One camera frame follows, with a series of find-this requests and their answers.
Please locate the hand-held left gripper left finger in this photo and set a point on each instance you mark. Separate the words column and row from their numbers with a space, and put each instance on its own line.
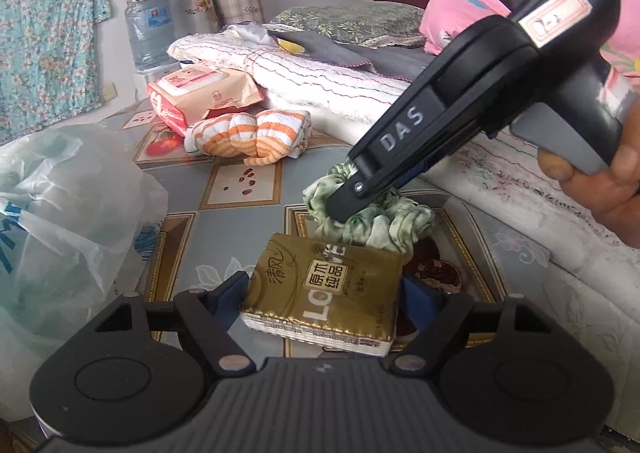
column 230, row 297

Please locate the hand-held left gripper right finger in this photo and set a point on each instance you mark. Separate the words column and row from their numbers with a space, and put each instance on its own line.
column 420, row 299

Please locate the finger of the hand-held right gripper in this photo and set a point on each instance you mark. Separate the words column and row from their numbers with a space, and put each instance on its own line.
column 350, row 200
column 412, row 172

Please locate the green patterned scrunchie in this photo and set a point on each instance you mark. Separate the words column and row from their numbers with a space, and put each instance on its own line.
column 395, row 228

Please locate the gold tissue pack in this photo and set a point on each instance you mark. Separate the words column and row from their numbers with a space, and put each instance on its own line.
column 325, row 293

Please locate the person's right hand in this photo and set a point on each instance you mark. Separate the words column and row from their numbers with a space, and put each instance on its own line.
column 600, row 203

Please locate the pink pillow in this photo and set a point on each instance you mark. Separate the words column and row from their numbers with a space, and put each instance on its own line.
column 465, row 18

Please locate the dark grey cloth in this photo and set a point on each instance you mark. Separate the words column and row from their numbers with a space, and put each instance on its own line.
column 380, row 60

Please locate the orange striped towel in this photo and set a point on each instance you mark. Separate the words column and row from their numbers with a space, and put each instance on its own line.
column 250, row 133

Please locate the white striped quilt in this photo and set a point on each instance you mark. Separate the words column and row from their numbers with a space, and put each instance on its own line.
column 310, row 78

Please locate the grey floral pillow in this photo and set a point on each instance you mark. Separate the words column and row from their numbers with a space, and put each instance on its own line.
column 350, row 23

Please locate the yellow item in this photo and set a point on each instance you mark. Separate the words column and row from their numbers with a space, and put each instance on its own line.
column 292, row 46

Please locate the translucent white plastic bag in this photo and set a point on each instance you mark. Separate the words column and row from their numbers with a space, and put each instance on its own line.
column 65, row 233

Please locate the pink wet wipes pack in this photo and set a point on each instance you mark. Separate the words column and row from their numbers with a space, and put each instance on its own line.
column 200, row 93

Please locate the white cloth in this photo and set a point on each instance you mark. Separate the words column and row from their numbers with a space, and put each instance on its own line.
column 250, row 33

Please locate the white water dispenser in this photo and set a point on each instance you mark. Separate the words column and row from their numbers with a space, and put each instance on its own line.
column 160, row 75

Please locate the floral wallpaper roll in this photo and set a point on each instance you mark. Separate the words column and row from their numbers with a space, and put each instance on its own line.
column 200, row 8

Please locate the blue water jug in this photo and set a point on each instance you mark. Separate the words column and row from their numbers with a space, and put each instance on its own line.
column 150, row 33

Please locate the teal floral hanging cloth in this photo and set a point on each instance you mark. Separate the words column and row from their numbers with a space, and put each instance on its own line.
column 45, row 23

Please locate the wall socket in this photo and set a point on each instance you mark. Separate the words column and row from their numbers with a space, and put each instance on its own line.
column 108, row 92

